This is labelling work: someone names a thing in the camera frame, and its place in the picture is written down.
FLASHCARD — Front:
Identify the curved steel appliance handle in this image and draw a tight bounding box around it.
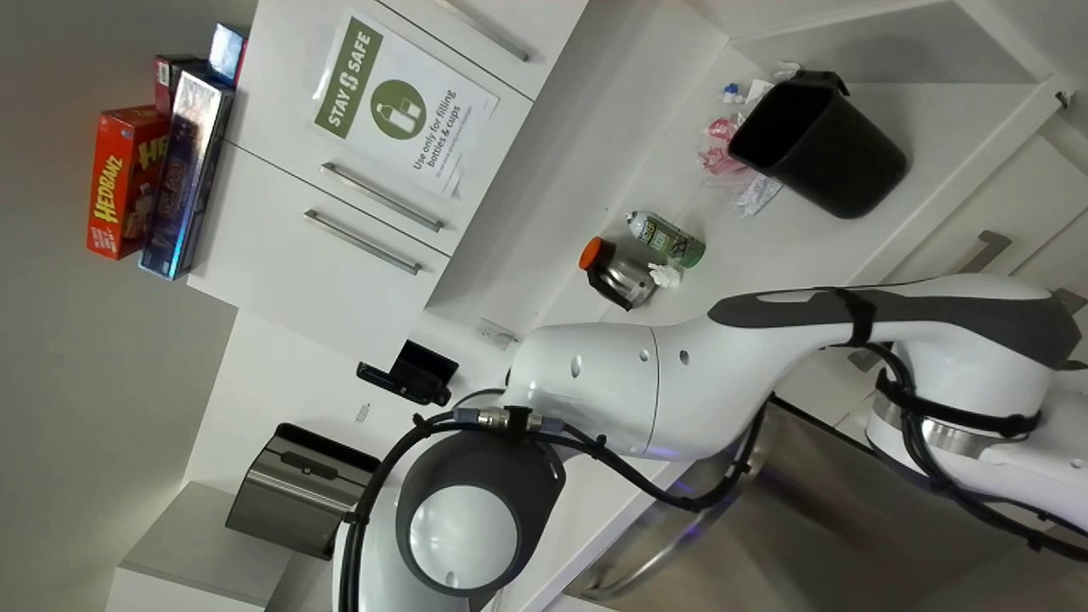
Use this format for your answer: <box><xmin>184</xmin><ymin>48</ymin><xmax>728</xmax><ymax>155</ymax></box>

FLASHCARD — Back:
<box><xmin>571</xmin><ymin>503</ymin><xmax>699</xmax><ymax>601</ymax></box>

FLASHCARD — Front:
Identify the black landfill bin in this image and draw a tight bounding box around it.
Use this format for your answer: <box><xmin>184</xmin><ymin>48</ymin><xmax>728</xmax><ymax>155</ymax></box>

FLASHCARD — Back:
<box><xmin>728</xmin><ymin>70</ymin><xmax>906</xmax><ymax>218</ymax></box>

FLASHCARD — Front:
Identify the white upper cabinet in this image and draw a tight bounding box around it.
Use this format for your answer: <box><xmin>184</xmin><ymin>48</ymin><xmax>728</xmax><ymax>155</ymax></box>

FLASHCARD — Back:
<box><xmin>190</xmin><ymin>0</ymin><xmax>588</xmax><ymax>363</ymax></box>

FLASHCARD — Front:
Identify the blue foil box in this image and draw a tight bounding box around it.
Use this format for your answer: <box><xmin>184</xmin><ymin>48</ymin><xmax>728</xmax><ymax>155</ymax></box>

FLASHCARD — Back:
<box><xmin>140</xmin><ymin>67</ymin><xmax>234</xmax><ymax>279</ymax></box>

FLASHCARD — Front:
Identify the red box on cabinet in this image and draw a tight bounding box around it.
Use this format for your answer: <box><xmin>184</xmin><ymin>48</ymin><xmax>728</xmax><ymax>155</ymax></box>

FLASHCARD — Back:
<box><xmin>85</xmin><ymin>107</ymin><xmax>168</xmax><ymax>259</ymax></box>

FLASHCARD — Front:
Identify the stay safe sign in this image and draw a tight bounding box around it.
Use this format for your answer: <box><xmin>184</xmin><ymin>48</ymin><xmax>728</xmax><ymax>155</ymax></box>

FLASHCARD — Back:
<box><xmin>311</xmin><ymin>15</ymin><xmax>496</xmax><ymax>196</ymax></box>

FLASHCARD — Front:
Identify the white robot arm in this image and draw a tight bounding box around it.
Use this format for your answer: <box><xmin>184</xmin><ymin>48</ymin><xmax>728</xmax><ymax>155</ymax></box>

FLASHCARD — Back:
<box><xmin>334</xmin><ymin>271</ymin><xmax>1088</xmax><ymax>612</ymax></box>

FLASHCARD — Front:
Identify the pink white plastic packet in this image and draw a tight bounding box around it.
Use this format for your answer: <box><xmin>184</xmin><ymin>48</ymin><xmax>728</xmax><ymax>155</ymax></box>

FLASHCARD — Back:
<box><xmin>699</xmin><ymin>117</ymin><xmax>782</xmax><ymax>218</ymax></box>

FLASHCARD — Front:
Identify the green wipes canister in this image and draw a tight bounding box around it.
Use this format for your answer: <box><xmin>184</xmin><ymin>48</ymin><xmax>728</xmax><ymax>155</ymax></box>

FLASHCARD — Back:
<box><xmin>624</xmin><ymin>211</ymin><xmax>704</xmax><ymax>270</ymax></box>

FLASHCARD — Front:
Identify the small steel coffee pot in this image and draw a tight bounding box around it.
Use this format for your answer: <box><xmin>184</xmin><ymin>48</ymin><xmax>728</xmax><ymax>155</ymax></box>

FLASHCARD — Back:
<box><xmin>579</xmin><ymin>238</ymin><xmax>657</xmax><ymax>310</ymax></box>

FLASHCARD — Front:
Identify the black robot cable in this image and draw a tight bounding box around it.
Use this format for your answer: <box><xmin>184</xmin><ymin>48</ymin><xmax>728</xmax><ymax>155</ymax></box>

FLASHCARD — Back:
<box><xmin>341</xmin><ymin>336</ymin><xmax>1088</xmax><ymax>612</ymax></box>

